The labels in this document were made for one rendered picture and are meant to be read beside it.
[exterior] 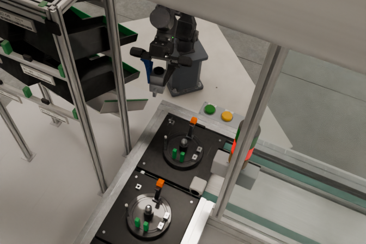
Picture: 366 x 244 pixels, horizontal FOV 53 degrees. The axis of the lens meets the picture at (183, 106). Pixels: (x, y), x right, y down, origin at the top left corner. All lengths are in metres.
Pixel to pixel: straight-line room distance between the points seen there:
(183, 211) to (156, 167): 0.17
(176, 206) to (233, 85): 0.66
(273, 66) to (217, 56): 1.13
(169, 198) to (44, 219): 0.43
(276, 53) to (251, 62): 2.37
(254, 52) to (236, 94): 1.48
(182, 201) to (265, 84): 0.65
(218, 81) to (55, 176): 0.78
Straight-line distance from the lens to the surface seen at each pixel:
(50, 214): 1.35
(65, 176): 1.40
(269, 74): 0.63
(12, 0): 0.75
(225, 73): 1.67
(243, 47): 3.07
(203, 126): 1.35
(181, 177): 1.24
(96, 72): 1.16
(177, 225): 1.18
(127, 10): 3.33
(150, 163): 1.26
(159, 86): 1.12
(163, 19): 1.03
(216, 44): 1.79
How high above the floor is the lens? 2.08
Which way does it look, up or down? 53 degrees down
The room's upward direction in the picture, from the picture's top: 5 degrees clockwise
